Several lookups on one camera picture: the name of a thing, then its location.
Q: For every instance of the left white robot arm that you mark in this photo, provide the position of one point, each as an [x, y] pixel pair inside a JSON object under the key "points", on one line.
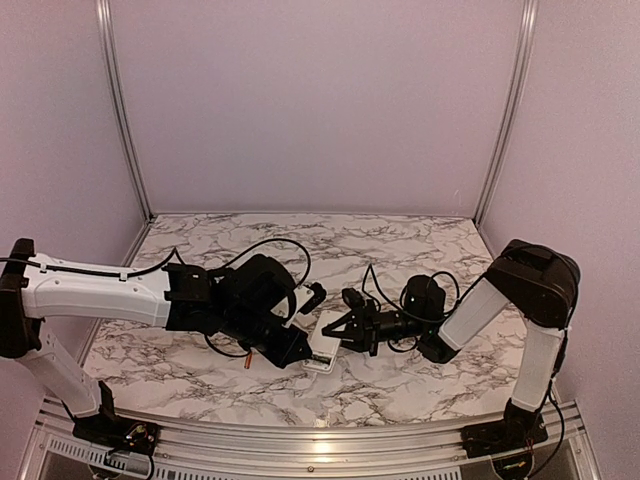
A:
{"points": [[253, 303]]}

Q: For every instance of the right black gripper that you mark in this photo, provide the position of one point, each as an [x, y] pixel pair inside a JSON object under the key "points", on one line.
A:
{"points": [[364, 328]]}

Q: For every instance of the white remote control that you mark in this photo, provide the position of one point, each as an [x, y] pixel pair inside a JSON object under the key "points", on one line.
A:
{"points": [[324, 349]]}

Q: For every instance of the aluminium frame post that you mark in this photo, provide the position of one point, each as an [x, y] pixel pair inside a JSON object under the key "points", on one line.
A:
{"points": [[515, 92], [115, 86]]}

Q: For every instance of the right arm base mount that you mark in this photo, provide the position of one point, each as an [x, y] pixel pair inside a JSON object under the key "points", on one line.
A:
{"points": [[497, 437]]}

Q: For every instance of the front aluminium rail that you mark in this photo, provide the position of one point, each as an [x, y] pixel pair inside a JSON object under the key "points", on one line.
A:
{"points": [[191, 449]]}

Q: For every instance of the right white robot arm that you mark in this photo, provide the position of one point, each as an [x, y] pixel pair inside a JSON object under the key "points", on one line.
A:
{"points": [[541, 284]]}

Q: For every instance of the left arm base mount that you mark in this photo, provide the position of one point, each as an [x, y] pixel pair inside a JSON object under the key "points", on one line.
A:
{"points": [[119, 433]]}

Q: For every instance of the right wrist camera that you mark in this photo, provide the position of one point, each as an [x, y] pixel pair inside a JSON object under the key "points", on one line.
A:
{"points": [[353, 299]]}

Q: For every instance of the right aluminium frame post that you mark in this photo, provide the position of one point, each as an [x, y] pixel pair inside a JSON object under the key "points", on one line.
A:
{"points": [[515, 92]]}

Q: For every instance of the left aluminium frame post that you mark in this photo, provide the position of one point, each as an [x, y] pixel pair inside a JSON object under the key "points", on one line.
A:
{"points": [[115, 86]]}

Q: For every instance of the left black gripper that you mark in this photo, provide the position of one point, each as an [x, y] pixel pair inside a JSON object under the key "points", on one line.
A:
{"points": [[286, 355]]}

